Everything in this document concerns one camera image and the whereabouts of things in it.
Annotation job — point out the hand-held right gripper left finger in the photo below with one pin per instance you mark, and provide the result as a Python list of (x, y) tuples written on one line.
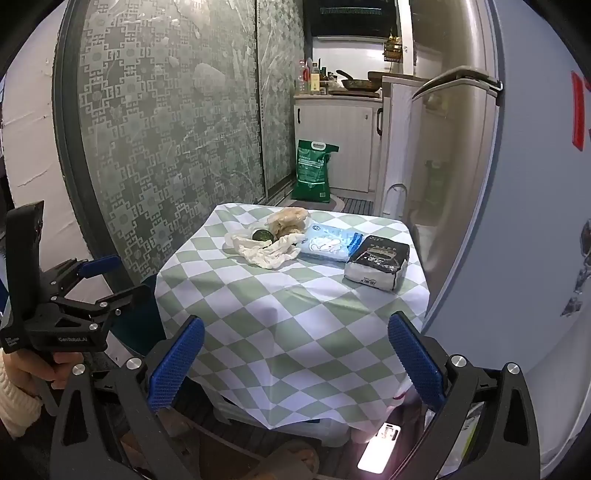
[(178, 364)]

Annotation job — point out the grey slipper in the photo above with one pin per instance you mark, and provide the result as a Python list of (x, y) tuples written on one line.
[(291, 457)]

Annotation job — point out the large clear plastic bottle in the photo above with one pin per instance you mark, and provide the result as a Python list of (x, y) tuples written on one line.
[(301, 78)]

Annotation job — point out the person's left hand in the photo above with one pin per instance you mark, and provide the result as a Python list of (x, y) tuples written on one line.
[(27, 369)]

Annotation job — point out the beige refrigerator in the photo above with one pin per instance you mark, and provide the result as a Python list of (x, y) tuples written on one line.
[(461, 161)]

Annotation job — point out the green rice bag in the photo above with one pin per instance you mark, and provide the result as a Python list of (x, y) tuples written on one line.
[(314, 170)]

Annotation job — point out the small dark bottle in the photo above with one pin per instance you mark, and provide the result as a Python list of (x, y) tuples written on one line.
[(328, 83)]

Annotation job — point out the beige paper bag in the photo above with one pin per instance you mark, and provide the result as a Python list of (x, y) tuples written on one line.
[(286, 220)]

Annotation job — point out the white tissue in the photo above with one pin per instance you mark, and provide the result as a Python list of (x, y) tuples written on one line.
[(263, 254)]

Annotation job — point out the red wall sticker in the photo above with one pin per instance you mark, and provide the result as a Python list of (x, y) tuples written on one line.
[(579, 115)]

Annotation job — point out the frying pan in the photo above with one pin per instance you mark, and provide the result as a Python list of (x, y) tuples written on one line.
[(358, 84)]

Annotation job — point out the blue white plastic packet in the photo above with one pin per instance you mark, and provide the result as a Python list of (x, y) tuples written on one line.
[(328, 244)]

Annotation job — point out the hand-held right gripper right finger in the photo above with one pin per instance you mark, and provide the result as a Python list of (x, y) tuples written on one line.
[(415, 364)]

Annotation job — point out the black range hood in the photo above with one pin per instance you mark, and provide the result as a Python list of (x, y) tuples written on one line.
[(351, 18)]

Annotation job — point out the oval grey rug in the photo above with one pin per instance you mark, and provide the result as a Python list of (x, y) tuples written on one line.
[(339, 205)]

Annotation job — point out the black white plastic packet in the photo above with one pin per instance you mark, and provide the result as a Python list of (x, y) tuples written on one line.
[(376, 261)]

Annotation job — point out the green white checked tablecloth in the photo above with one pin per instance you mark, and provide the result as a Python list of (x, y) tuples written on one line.
[(277, 300)]

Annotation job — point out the dark teal trash bin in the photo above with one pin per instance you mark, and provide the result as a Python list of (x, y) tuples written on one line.
[(138, 323)]

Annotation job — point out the yellow oil bottle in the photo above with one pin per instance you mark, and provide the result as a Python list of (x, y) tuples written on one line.
[(314, 81)]

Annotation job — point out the person's left forearm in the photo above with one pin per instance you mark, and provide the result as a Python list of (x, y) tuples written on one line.
[(16, 410)]

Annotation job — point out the dark green round fruit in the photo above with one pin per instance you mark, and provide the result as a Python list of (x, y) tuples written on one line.
[(262, 235)]

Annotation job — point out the white stove cabinet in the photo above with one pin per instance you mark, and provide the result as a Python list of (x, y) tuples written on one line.
[(337, 138)]

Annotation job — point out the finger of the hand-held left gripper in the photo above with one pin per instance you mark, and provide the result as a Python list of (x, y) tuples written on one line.
[(120, 300), (99, 265)]

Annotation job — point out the grey striped floor mat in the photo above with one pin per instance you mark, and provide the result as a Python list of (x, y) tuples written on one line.
[(358, 206)]

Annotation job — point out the patterned glass sliding door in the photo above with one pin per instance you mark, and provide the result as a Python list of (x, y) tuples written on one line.
[(161, 138), (281, 92)]

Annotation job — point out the dark wall sticker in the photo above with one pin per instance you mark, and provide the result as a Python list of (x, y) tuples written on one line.
[(577, 277)]

